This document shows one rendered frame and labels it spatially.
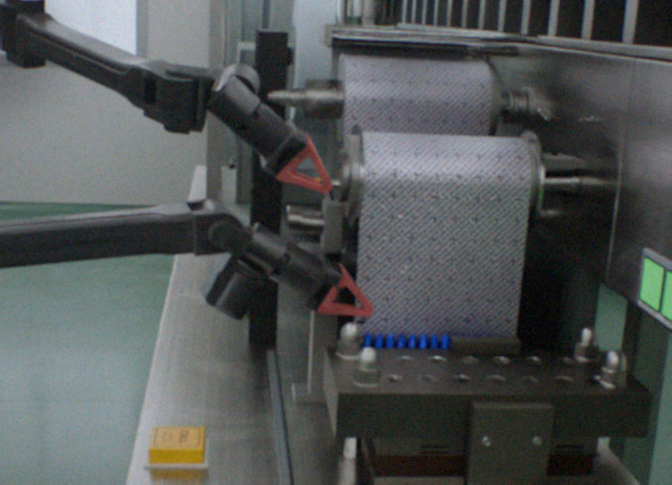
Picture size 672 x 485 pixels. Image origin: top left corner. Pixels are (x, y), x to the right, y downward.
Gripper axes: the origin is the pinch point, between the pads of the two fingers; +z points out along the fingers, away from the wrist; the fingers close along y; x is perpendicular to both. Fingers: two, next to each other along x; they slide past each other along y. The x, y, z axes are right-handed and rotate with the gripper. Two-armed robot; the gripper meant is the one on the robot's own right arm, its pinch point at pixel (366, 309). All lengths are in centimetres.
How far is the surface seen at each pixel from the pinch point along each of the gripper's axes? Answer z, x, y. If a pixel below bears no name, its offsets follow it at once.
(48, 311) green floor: -39, -145, -324
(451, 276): 7.7, 10.1, 0.3
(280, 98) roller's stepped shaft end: -22.9, 17.2, -29.8
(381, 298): 0.9, 2.4, 0.2
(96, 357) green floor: -12, -130, -263
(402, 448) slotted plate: 8.1, -9.3, 19.0
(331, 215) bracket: -10.0, 7.9, -7.1
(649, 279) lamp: 20.3, 24.6, 23.3
